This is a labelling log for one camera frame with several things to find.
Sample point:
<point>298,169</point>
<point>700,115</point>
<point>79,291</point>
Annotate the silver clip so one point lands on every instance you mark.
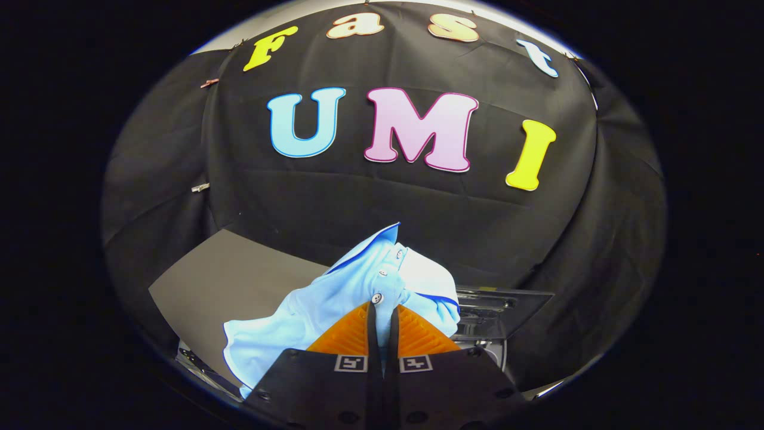
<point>200,187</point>

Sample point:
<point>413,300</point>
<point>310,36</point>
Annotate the copper clip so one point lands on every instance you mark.
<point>209,83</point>

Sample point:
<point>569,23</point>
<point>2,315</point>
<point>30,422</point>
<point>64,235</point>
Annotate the light blue polo shirt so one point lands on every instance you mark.
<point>334,304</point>

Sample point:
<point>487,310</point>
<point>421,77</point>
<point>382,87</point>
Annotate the black backdrop cloth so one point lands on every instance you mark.
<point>388,203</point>

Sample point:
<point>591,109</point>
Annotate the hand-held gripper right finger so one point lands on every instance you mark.
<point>441,394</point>

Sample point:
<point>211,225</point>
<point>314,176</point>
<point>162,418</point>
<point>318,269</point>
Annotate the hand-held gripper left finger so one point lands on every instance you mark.
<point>334,394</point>

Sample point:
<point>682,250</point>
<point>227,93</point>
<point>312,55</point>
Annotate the dark grey cabinet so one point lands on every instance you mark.
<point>227,280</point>

